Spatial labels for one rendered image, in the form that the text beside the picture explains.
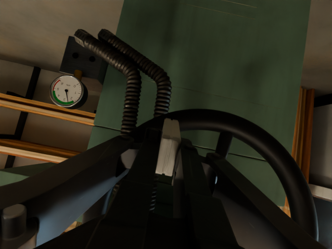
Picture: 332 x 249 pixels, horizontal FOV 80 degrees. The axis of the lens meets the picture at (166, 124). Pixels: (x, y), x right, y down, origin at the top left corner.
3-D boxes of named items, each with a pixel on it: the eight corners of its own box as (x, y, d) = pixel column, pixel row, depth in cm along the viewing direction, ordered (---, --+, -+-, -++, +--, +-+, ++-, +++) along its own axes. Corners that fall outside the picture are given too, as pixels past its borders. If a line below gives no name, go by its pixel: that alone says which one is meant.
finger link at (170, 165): (171, 138, 14) (181, 140, 14) (172, 118, 21) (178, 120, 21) (163, 175, 15) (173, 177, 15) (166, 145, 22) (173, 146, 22)
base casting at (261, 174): (292, 166, 44) (287, 209, 42) (216, 155, 101) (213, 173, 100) (90, 124, 43) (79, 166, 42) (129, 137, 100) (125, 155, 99)
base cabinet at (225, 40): (329, -109, 51) (295, 166, 43) (239, 26, 109) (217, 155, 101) (158, -148, 51) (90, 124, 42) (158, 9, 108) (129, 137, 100)
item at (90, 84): (106, 42, 41) (97, 79, 40) (118, 66, 53) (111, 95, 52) (65, 34, 41) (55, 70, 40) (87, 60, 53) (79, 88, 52)
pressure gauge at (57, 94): (89, 68, 38) (78, 110, 37) (95, 75, 41) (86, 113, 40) (56, 61, 38) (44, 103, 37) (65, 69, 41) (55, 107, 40)
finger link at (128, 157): (153, 175, 13) (109, 166, 13) (158, 148, 18) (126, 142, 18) (158, 154, 13) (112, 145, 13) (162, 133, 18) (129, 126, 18)
